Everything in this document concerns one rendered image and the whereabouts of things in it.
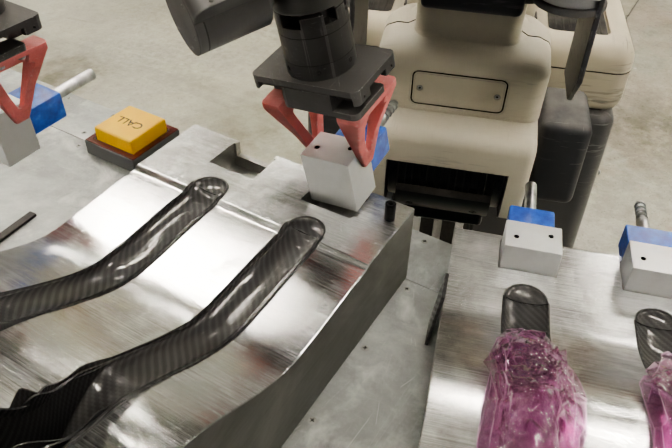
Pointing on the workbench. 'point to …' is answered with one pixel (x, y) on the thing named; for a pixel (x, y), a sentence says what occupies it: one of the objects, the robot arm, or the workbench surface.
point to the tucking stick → (16, 225)
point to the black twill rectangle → (437, 308)
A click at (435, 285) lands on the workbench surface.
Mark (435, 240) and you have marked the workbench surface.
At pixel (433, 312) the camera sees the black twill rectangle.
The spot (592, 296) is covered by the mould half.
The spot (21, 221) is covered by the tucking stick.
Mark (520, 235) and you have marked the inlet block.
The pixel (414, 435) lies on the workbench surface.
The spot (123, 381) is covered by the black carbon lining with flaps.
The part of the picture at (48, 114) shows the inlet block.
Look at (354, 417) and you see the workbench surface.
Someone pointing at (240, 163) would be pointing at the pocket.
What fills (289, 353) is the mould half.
